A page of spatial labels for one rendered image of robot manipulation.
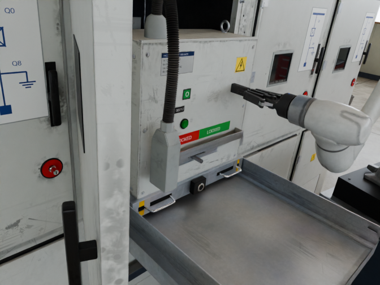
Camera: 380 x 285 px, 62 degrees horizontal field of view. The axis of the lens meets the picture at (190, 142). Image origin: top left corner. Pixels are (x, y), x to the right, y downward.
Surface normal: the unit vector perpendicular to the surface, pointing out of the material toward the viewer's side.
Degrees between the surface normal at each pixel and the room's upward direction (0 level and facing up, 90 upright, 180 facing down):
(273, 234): 0
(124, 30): 90
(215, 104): 90
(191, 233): 0
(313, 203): 90
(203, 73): 90
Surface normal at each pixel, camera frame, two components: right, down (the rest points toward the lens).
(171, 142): 0.65, -0.12
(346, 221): -0.72, 0.23
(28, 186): 0.69, 0.37
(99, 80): 0.35, 0.43
